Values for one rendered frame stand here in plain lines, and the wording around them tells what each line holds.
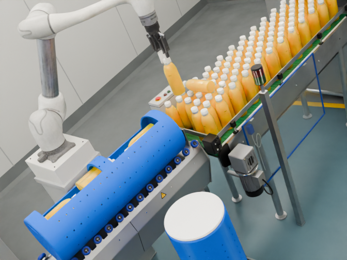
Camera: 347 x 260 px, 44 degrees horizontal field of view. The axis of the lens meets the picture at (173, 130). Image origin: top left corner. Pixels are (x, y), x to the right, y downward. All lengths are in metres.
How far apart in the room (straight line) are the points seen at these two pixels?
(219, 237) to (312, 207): 1.43
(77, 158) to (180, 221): 0.93
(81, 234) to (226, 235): 0.66
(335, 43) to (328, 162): 0.90
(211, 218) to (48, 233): 0.72
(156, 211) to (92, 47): 3.58
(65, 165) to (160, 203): 0.62
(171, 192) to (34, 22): 1.13
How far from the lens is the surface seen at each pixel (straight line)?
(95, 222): 2.08
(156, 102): 2.68
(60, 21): 2.28
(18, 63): 5.00
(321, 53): 3.16
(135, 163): 2.14
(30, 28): 2.32
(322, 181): 3.37
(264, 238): 3.09
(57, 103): 2.67
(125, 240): 2.25
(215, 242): 1.87
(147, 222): 2.30
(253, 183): 2.52
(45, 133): 2.55
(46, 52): 2.54
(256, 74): 2.31
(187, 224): 1.89
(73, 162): 2.60
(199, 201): 1.96
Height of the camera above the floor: 2.35
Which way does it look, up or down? 32 degrees down
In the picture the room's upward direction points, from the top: 24 degrees counter-clockwise
